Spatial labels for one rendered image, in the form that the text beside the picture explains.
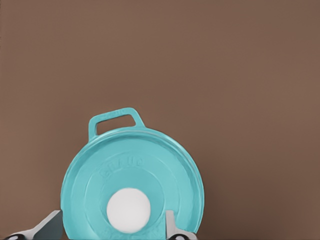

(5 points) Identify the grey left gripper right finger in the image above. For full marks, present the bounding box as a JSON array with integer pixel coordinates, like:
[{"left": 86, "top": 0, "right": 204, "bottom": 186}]
[{"left": 165, "top": 210, "right": 198, "bottom": 240}]

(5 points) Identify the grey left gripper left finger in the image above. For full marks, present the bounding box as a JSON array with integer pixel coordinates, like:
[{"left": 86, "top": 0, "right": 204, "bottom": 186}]
[{"left": 1, "top": 209, "right": 65, "bottom": 240}]

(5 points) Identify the teal pot lid white knob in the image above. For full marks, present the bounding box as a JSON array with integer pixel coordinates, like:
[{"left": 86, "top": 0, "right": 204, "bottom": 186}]
[{"left": 60, "top": 128, "right": 205, "bottom": 240}]

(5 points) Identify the teal pot with handle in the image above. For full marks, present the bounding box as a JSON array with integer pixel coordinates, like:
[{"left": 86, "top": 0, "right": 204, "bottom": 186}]
[{"left": 87, "top": 107, "right": 145, "bottom": 144}]

